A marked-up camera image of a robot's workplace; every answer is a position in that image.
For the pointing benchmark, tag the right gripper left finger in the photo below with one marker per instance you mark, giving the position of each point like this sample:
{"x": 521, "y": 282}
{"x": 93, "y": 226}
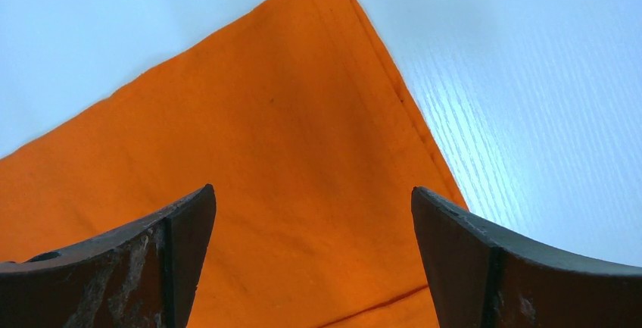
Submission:
{"x": 142, "y": 274}

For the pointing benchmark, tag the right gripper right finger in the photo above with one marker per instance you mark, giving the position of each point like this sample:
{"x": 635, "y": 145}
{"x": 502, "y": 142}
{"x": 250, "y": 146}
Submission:
{"x": 481, "y": 274}

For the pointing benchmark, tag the orange t shirt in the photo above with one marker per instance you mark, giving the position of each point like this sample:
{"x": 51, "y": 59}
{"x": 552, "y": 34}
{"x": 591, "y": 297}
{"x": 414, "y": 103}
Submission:
{"x": 298, "y": 117}

